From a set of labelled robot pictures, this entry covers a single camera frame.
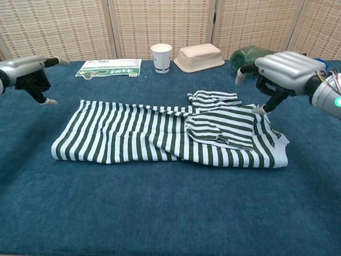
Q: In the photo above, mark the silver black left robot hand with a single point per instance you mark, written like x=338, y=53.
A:
x=24, y=68

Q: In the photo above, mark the green plastic bottle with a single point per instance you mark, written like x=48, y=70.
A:
x=245, y=57

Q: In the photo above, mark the woven folding screen panel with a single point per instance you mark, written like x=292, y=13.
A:
x=53, y=29
x=160, y=24
x=322, y=29
x=255, y=24

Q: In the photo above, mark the green white flat paper package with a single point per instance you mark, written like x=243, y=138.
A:
x=112, y=64

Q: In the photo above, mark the blue carpet table mat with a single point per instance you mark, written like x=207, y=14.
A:
x=133, y=208

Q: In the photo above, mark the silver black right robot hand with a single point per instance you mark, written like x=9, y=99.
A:
x=287, y=69

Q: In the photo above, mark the green white striped T-shirt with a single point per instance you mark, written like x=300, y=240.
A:
x=120, y=133

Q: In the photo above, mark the white paper cup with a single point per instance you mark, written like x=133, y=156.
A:
x=161, y=61

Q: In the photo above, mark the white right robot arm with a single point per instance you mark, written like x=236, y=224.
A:
x=327, y=93

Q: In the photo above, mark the blue grey cloth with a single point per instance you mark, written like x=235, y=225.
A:
x=323, y=62

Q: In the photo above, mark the beige food container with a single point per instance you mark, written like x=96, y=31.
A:
x=199, y=57

